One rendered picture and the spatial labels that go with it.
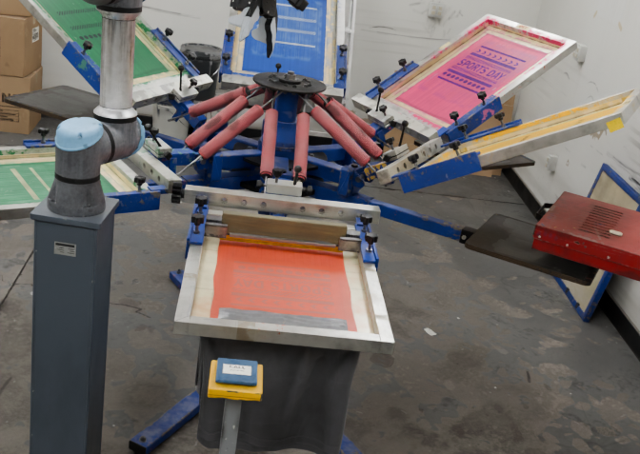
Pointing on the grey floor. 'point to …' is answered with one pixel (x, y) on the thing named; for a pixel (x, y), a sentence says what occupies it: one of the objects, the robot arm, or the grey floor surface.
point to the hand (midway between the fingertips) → (257, 50)
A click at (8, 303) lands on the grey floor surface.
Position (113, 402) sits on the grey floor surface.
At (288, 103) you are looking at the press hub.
